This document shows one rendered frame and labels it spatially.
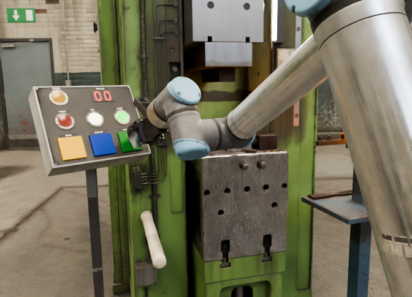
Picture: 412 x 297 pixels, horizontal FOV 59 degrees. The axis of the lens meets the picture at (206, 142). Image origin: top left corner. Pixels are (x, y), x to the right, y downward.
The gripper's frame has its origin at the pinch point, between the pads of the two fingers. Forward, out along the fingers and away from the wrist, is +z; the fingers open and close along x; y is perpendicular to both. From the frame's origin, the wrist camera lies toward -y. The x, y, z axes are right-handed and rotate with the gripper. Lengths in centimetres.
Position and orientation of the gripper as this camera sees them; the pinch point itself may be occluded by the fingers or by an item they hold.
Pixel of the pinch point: (131, 136)
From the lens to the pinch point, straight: 127.2
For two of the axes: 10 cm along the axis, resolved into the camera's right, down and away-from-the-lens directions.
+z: -5.5, 4.0, 7.4
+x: 7.7, -1.1, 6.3
